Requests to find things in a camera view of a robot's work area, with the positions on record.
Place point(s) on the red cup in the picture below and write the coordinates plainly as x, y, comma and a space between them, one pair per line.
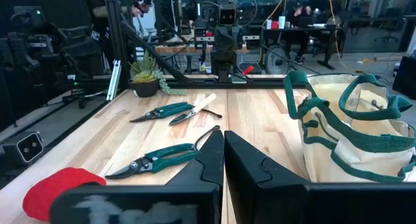
275, 25

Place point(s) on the black office chair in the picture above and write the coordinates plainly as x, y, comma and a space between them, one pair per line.
388, 22

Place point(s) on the succulent plant in black pot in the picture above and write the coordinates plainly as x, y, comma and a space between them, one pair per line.
144, 87

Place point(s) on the beige green-trimmed gardening bag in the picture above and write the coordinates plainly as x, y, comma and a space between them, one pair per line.
357, 159

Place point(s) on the black table-level camera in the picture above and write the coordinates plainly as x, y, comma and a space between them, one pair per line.
29, 147

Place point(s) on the black neighbouring robot rig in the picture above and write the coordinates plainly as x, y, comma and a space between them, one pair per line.
29, 55

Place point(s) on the black box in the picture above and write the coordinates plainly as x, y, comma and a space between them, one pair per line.
406, 78

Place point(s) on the white cup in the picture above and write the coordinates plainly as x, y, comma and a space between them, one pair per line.
282, 22

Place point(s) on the wooden background table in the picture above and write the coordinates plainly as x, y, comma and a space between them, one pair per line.
175, 49

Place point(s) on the person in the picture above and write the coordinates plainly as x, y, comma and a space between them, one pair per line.
100, 11
300, 39

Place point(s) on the silver aluminium bar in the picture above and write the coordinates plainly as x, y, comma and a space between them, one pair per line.
114, 78

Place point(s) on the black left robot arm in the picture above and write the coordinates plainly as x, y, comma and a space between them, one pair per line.
224, 66

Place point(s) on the round floor fan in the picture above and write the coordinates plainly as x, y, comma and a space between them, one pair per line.
276, 63

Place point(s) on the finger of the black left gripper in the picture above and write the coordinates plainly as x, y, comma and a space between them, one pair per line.
222, 39
234, 39

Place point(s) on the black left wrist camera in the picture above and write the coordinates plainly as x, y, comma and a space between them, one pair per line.
227, 16

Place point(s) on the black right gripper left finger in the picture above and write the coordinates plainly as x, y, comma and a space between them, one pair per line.
208, 165

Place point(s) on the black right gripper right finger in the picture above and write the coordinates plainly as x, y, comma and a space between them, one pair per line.
247, 185

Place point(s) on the red gardening glove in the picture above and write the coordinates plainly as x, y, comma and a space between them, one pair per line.
48, 188

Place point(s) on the small red object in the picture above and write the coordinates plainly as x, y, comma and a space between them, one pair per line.
248, 70

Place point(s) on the black office desk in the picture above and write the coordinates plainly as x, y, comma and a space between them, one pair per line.
325, 28

